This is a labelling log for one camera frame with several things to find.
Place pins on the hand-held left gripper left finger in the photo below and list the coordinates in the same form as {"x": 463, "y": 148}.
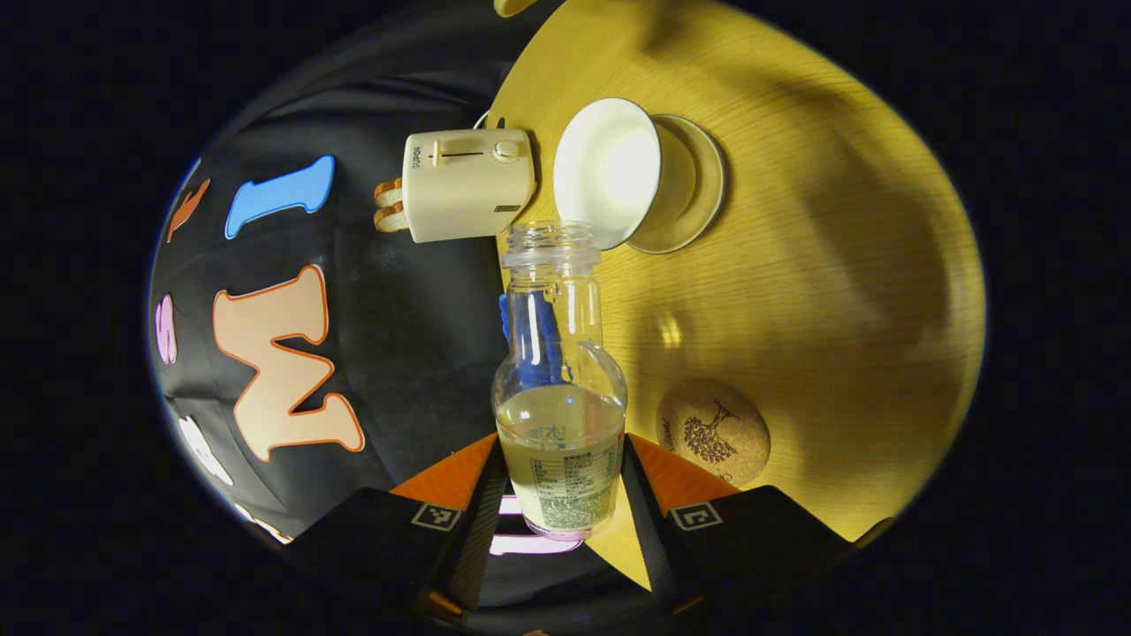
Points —
{"x": 484, "y": 521}

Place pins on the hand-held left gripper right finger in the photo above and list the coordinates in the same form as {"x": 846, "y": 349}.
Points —
{"x": 652, "y": 539}

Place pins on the clear water bottle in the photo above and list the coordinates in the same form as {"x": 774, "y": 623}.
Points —
{"x": 561, "y": 442}

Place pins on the round cork coaster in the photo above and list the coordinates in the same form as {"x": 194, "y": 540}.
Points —
{"x": 711, "y": 433}

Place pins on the cream teacup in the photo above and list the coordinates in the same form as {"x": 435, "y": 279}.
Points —
{"x": 610, "y": 172}

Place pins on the blue towel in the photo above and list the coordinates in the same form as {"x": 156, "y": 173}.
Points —
{"x": 503, "y": 320}

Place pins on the black backdrop cloth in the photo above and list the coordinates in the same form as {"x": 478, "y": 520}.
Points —
{"x": 398, "y": 336}

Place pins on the toast slice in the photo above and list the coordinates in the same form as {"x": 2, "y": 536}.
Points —
{"x": 389, "y": 193}
{"x": 390, "y": 219}

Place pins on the cream white toaster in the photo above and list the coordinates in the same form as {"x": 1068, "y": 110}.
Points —
{"x": 459, "y": 190}

